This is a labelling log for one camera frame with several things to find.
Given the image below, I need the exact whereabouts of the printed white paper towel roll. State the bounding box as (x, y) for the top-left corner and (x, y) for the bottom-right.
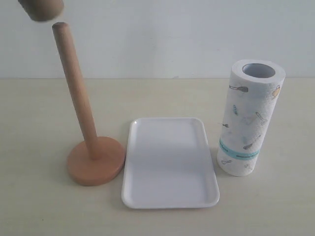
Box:
(217, 59), (285, 177)

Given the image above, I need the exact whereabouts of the brown cardboard tube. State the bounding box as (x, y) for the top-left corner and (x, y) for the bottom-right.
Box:
(18, 0), (64, 22)

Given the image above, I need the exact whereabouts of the wooden paper towel holder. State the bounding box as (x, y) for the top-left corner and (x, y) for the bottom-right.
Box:
(52, 22), (126, 186)

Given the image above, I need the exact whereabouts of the white rectangular plastic tray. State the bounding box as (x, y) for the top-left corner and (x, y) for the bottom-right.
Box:
(121, 117), (220, 209)

